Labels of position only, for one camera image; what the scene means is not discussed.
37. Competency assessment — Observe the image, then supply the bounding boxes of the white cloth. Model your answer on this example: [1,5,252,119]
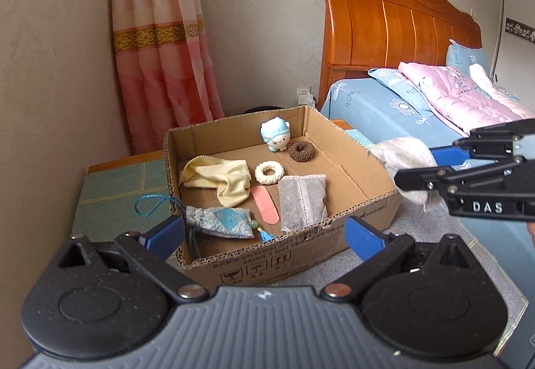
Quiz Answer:
[367,136,442,211]

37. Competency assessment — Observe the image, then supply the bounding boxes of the grey sachet bag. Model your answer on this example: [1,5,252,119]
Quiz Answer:
[278,174,328,232]

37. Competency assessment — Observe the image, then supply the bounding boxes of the pink silicone piece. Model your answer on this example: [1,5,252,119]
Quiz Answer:
[251,185,279,225]

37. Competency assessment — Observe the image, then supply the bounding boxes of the brown knitted hair scrunchie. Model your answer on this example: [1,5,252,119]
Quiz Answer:
[288,141,316,162]

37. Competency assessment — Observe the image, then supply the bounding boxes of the white wardrobe with trim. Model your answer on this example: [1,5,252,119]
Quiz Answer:
[493,0,534,108]

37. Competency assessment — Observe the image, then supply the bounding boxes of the pink floral quilt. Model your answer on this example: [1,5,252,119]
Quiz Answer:
[398,62,534,133]

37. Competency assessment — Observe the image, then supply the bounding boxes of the blue pillow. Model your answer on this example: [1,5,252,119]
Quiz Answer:
[446,39,491,75]

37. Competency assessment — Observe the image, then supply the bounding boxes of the grey green checked blanket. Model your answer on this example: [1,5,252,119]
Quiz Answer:
[71,119,530,353]

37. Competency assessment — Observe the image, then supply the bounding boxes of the blue floral pillowcase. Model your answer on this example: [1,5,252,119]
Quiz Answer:
[367,68,463,136]

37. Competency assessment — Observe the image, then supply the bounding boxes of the blue embroidered sachet pouch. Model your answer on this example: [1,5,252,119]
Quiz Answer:
[185,206,254,239]

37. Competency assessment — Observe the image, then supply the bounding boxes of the yellow folded cloth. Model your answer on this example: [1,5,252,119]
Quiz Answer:
[179,155,251,208]

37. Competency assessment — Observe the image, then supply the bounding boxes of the orange wooden headboard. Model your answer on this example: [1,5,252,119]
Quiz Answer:
[317,0,483,105]

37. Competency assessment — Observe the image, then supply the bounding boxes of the brown cardboard box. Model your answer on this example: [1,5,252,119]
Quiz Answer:
[164,107,401,288]

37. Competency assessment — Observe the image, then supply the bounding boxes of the cream knitted hair scrunchie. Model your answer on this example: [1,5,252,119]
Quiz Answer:
[255,161,285,185]

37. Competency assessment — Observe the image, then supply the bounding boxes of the blue white plush toy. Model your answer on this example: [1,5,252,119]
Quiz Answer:
[260,117,291,153]

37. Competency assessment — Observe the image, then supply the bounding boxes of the pink patterned curtain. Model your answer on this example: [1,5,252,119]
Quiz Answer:
[112,0,224,154]

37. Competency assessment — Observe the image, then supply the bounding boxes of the blue cord loop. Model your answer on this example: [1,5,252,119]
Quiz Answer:
[133,193,187,217]

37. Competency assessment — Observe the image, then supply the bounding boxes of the white wall socket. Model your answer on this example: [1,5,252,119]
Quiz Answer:
[297,86,316,106]

